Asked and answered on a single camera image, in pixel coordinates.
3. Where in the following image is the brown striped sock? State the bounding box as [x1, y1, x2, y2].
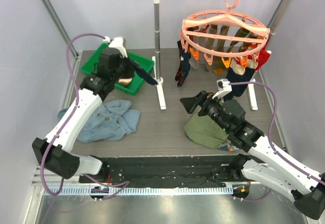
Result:
[117, 78, 133, 87]

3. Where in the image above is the black colourful argyle sock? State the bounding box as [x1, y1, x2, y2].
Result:
[175, 40, 188, 87]

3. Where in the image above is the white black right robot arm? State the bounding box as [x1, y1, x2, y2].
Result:
[180, 91, 324, 220]

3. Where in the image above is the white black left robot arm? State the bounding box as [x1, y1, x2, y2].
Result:
[32, 47, 135, 183]

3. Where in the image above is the pink round clip hanger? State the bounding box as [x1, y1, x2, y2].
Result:
[180, 0, 270, 69]

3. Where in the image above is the green crumpled garment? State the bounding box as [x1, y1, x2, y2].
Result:
[184, 113, 240, 152]

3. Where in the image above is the green plastic tray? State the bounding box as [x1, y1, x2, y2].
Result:
[81, 43, 154, 95]

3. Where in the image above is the navy cream cuff sock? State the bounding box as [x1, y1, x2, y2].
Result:
[223, 59, 257, 101]

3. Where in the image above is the olive yellow toe sock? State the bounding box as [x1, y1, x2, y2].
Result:
[203, 24, 251, 75]

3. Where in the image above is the light blue denim shirt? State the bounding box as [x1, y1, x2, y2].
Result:
[56, 99, 141, 142]

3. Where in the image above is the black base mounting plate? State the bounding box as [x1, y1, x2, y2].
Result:
[93, 154, 250, 188]

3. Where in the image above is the red white sock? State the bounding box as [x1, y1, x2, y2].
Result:
[247, 46, 272, 71]

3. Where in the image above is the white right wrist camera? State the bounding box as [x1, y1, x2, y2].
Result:
[212, 79, 232, 99]

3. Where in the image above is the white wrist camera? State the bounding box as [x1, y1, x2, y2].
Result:
[103, 36, 128, 58]
[212, 79, 232, 99]

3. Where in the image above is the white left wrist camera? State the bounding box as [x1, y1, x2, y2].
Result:
[103, 36, 128, 58]

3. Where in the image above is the white slotted cable duct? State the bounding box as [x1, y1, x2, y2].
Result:
[42, 186, 234, 197]

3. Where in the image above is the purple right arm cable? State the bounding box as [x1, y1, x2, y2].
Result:
[228, 81, 325, 202]

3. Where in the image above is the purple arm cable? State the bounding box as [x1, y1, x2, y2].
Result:
[228, 81, 325, 202]
[40, 33, 130, 202]

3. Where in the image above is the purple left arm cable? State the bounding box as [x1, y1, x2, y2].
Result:
[40, 33, 130, 202]

